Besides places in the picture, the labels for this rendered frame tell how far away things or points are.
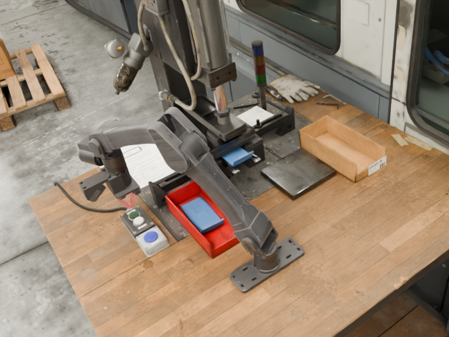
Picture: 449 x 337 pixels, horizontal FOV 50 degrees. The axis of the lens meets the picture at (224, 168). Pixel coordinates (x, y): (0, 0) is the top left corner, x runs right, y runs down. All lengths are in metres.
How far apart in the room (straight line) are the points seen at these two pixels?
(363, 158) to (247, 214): 0.54
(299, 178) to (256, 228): 0.37
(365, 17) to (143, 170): 0.92
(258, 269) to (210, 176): 0.29
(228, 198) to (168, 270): 0.30
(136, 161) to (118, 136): 0.51
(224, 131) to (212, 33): 0.30
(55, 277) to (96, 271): 1.35
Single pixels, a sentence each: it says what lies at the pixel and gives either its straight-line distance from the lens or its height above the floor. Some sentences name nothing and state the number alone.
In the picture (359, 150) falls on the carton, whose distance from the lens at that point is 1.59.
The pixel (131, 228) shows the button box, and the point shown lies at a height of 0.93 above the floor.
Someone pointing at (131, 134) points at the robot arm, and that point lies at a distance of 1.17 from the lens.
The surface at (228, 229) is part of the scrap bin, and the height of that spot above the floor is 0.91.
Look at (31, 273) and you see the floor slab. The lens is 2.82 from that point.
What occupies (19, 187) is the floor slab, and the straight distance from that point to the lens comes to 3.46.
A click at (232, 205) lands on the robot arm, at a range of 1.13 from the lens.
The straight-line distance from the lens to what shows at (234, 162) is 1.42.
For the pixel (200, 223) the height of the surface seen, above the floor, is 0.91.
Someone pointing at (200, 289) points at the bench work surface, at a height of 0.90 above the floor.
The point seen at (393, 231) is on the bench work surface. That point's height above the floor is 0.90.
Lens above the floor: 1.88
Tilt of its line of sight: 39 degrees down
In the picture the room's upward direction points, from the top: 11 degrees counter-clockwise
